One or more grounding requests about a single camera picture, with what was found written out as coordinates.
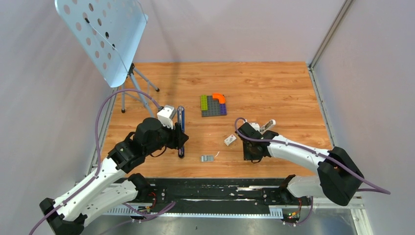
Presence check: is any orange curved brick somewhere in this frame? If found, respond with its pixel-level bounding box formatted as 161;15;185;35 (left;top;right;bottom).
212;93;226;104

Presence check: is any green building brick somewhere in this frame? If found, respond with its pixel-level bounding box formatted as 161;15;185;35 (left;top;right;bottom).
200;95;208;111

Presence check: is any blue building brick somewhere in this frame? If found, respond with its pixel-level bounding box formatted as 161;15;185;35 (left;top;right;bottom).
219;103;227;116

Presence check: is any light blue music stand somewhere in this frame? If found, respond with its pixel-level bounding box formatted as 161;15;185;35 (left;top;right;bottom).
54;0;161;118

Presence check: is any grey staple tray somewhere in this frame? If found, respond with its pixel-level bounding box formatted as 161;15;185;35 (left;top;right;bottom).
200;155;214;163

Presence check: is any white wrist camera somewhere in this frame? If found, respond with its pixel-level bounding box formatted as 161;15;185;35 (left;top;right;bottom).
157;105;177;129
249;122;260;131

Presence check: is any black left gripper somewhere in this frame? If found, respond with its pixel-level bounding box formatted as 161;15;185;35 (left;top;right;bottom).
145;119;189;156

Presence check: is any grey building baseplate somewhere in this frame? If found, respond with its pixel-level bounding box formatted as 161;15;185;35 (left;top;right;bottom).
201;95;221;118

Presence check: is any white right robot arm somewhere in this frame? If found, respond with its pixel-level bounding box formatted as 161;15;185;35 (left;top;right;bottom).
235;122;364;206

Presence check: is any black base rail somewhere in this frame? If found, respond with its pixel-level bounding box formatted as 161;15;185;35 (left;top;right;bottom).
69;177;366;219

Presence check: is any blue black stapler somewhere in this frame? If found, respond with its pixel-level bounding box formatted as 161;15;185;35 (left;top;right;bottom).
176;105;186;159

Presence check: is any white stapler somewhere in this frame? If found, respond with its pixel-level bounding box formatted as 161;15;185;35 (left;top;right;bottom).
260;119;276;132

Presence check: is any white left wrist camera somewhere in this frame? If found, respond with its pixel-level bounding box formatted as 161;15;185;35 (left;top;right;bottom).
157;105;177;129

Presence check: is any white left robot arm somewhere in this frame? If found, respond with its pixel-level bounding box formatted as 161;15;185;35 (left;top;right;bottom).
40;117;189;235

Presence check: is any white staple box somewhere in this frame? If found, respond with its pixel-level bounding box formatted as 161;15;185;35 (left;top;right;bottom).
224;135;237;146

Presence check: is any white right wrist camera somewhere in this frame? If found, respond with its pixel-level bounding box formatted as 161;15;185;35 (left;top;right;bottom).
249;122;260;131

